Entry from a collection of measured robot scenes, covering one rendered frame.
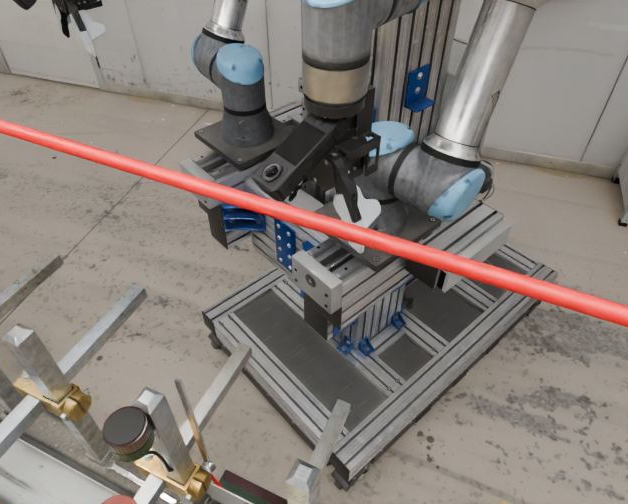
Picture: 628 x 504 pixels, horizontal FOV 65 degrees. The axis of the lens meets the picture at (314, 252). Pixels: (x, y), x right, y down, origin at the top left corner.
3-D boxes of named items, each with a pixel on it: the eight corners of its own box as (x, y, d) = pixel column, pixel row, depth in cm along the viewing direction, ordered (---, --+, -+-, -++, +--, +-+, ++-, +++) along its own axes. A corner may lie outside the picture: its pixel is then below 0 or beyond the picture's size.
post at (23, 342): (105, 448, 113) (16, 319, 79) (117, 454, 112) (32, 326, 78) (94, 462, 111) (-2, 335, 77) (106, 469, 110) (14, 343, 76)
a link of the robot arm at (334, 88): (334, 78, 51) (284, 53, 55) (333, 118, 54) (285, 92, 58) (384, 57, 54) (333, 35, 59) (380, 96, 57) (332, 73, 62)
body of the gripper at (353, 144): (378, 175, 66) (388, 91, 58) (332, 202, 62) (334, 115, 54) (339, 151, 70) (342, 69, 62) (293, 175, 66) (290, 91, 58)
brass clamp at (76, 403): (45, 374, 99) (35, 360, 95) (97, 400, 95) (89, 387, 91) (20, 400, 95) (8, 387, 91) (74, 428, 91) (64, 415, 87)
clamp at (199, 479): (156, 450, 98) (150, 439, 94) (214, 480, 94) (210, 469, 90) (137, 477, 94) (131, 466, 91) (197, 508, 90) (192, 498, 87)
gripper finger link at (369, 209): (398, 236, 66) (374, 173, 64) (368, 257, 64) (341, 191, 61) (383, 237, 69) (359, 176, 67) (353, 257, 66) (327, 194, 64)
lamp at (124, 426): (156, 461, 86) (123, 399, 71) (183, 475, 84) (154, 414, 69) (134, 493, 82) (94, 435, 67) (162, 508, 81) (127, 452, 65)
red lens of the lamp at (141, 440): (126, 407, 73) (122, 399, 71) (159, 423, 71) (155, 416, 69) (97, 443, 69) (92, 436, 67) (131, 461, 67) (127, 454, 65)
